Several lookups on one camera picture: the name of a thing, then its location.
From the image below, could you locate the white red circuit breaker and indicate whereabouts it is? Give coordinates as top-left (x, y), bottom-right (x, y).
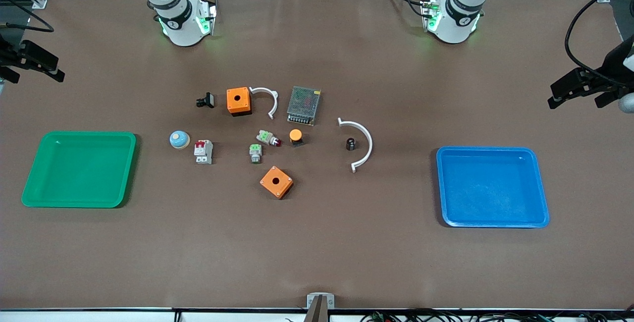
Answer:
top-left (194, 140), bottom-right (214, 165)

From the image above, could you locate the green plastic tray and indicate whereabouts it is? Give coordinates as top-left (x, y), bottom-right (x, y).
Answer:
top-left (21, 131), bottom-right (137, 209)

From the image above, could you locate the blue plastic tray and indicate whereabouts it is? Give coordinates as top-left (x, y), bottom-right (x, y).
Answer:
top-left (436, 146), bottom-right (550, 228)

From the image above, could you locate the blue white dome button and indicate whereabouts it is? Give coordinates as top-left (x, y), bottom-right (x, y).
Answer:
top-left (169, 130), bottom-right (190, 150)

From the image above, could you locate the orange button box black base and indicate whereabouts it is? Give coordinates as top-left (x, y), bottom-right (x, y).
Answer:
top-left (260, 165), bottom-right (294, 200)
top-left (226, 87), bottom-right (252, 116)

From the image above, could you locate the large white pipe clamp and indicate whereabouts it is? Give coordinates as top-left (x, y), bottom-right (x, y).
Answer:
top-left (337, 117), bottom-right (373, 173)

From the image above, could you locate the small white pipe clamp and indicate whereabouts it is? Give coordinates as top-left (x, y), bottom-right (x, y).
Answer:
top-left (249, 86), bottom-right (279, 120)

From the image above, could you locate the red lens indicator green block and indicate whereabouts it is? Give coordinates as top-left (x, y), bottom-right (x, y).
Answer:
top-left (256, 130), bottom-right (282, 147)

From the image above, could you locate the metal mesh power supply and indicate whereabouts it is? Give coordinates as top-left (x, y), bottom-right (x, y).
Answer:
top-left (287, 86), bottom-right (321, 126)

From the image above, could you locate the brown table cover mat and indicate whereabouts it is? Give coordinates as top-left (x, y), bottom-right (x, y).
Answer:
top-left (0, 0), bottom-right (634, 311)

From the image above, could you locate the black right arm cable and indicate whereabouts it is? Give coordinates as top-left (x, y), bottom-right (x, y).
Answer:
top-left (0, 0), bottom-right (54, 33)

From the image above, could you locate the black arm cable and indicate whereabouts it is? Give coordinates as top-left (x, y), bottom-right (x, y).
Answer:
top-left (565, 0), bottom-right (634, 89)
top-left (0, 0), bottom-right (54, 33)

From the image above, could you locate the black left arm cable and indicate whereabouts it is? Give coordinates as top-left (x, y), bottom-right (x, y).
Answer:
top-left (565, 0), bottom-right (634, 89)

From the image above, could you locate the tangled black cable bundle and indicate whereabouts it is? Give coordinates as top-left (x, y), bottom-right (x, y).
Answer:
top-left (359, 309), bottom-right (634, 322)

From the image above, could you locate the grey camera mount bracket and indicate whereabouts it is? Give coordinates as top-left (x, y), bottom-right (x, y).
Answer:
top-left (303, 292), bottom-right (336, 322)

